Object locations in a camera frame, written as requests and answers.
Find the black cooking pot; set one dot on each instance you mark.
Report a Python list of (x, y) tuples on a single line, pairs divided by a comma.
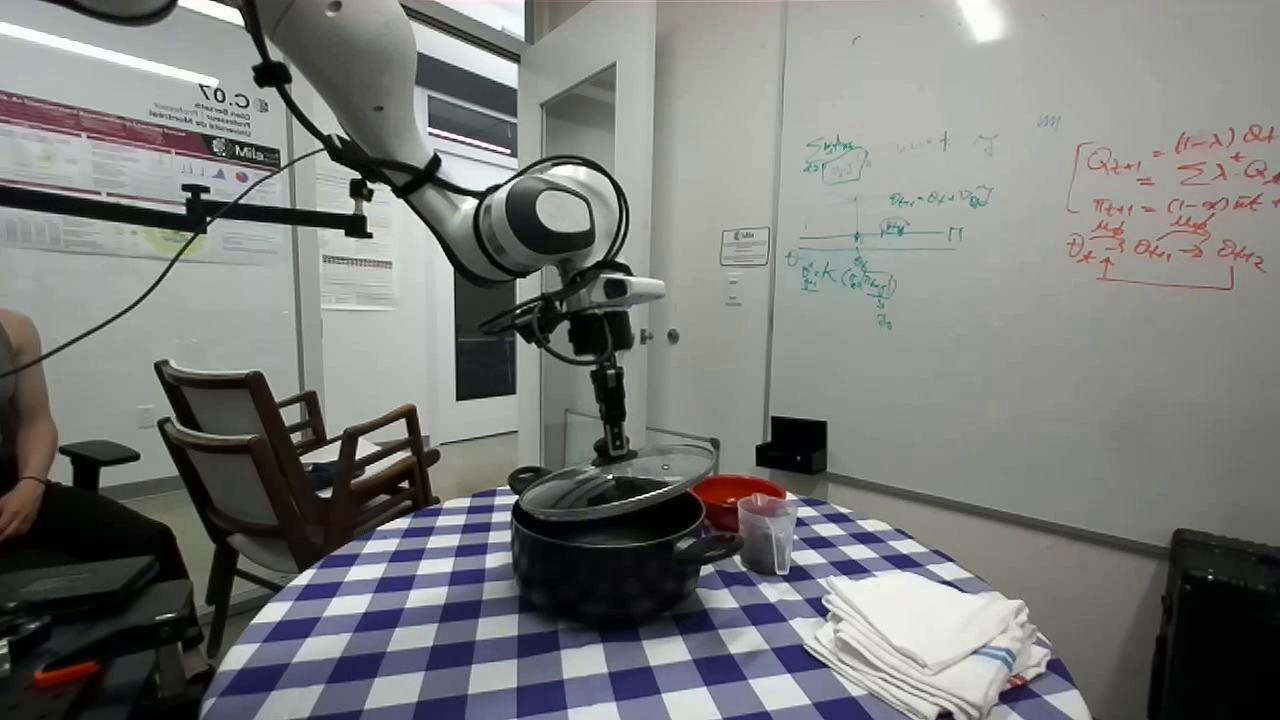
[(602, 574)]

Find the wooden armchair grey cushion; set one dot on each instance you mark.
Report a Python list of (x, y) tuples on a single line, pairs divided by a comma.
[(254, 502), (220, 395)]

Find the black office chair armrest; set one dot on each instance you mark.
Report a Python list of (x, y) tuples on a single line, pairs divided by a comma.
[(101, 455)]

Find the glass pot lid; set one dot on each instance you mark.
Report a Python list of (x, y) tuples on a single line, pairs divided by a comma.
[(653, 482)]

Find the blue white checkered tablecloth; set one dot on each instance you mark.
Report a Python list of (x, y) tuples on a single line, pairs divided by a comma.
[(402, 613)]

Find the clear plastic measuring cup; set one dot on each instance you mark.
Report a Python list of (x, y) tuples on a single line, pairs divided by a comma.
[(766, 541)]

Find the wall poster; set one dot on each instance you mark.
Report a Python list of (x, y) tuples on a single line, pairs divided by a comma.
[(83, 147)]

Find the black laptop case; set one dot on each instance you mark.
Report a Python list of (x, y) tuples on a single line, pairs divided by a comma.
[(83, 585)]

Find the folded white towel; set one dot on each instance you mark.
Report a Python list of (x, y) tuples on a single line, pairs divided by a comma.
[(922, 642)]

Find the whiteboard with writing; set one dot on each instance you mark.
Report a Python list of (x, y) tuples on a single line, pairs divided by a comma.
[(1012, 335)]

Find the black eraser box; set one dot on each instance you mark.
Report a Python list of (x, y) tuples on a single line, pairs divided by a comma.
[(796, 444)]

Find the seated person dark clothes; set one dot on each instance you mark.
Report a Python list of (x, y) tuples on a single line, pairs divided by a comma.
[(66, 524)]

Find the red bowl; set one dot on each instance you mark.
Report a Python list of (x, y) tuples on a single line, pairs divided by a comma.
[(733, 502)]

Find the dark window panel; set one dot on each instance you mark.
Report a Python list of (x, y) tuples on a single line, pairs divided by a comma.
[(487, 360)]

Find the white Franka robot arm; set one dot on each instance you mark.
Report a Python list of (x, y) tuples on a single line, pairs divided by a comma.
[(344, 67)]

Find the black boom pole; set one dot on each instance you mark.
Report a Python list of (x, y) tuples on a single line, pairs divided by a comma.
[(92, 205)]

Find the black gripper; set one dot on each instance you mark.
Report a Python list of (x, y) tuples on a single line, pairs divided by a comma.
[(611, 339)]

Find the small door sign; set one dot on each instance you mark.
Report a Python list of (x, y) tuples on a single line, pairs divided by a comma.
[(744, 247)]

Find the white door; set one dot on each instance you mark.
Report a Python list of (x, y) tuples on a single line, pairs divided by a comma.
[(713, 162)]

